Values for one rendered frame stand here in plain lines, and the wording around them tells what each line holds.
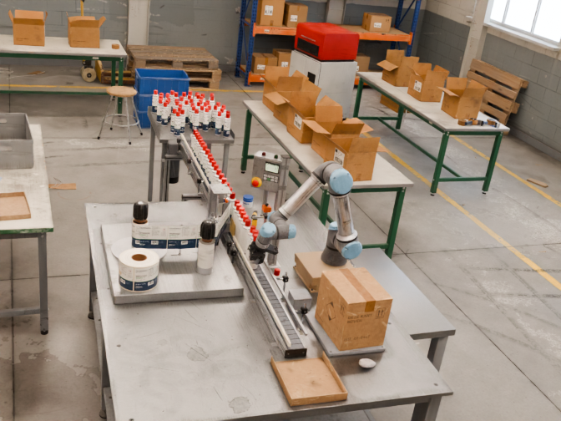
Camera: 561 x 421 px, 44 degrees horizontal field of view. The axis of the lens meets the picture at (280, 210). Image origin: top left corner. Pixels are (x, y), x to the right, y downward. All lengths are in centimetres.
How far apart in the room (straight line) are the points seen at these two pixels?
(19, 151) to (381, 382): 307
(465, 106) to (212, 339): 508
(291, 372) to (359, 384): 31
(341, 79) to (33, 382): 618
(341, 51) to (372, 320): 628
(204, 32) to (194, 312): 822
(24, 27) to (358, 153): 477
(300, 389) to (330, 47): 654
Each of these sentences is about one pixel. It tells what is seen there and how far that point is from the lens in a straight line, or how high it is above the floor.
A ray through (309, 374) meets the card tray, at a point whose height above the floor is 83.
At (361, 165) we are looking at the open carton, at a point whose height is 91.
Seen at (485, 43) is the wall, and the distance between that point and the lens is 1132.
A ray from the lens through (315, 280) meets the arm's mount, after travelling 383.
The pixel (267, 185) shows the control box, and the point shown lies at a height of 132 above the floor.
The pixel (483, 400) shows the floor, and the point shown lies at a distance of 484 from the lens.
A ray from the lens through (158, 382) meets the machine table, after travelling 315.
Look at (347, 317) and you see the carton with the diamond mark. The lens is 332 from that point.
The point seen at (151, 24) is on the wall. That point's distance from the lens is 1124.
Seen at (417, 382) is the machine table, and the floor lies 83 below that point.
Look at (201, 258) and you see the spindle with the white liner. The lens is 378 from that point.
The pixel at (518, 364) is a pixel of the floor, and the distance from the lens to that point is 529.
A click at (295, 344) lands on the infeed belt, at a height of 88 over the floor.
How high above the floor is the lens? 281
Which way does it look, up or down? 25 degrees down
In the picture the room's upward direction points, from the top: 8 degrees clockwise
